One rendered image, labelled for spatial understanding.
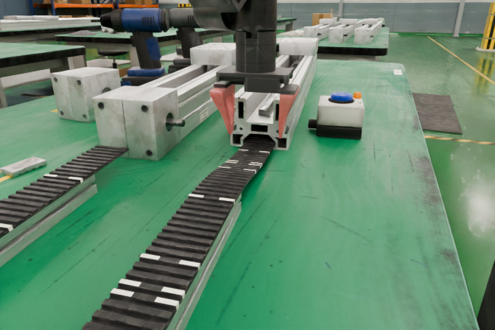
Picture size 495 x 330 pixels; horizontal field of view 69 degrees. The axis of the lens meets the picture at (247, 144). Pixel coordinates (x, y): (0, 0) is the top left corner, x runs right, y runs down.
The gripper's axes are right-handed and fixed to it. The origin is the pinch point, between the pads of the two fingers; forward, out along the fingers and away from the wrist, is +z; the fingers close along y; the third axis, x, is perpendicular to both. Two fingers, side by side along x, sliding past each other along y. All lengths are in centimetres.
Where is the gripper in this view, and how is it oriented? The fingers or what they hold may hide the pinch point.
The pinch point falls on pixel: (255, 130)
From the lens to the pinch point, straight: 54.9
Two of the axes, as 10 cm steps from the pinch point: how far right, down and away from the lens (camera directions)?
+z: 0.0, 9.4, 3.5
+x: -2.4, 3.4, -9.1
